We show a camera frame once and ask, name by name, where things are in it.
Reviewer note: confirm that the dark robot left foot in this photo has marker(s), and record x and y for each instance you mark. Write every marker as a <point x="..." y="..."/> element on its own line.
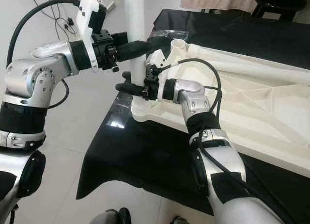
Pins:
<point x="111" y="216"/>

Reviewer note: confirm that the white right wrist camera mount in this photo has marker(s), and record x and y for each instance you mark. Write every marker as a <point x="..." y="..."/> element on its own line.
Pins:
<point x="156" y="58"/>

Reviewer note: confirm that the black plug adapter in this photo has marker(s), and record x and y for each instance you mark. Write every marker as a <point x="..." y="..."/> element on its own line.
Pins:
<point x="70" y="22"/>

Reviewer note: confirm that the black table cloth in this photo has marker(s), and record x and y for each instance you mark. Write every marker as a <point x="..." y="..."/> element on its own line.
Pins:
<point x="145" y="161"/>

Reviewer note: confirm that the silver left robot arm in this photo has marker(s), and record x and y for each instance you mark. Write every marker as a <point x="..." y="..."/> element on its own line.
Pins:
<point x="29" y="78"/>

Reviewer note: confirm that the clear tape patch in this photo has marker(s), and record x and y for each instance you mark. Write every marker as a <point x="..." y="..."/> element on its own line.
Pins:
<point x="118" y="122"/>

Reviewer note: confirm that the dark robot right foot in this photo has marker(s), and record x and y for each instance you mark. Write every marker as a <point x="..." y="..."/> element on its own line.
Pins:
<point x="180" y="220"/>

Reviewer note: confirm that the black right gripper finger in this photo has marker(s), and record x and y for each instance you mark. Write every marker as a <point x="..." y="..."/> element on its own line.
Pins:
<point x="131" y="89"/>

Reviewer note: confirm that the dark robot foot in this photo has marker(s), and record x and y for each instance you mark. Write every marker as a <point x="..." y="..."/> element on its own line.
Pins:
<point x="180" y="220"/>
<point x="111" y="216"/>

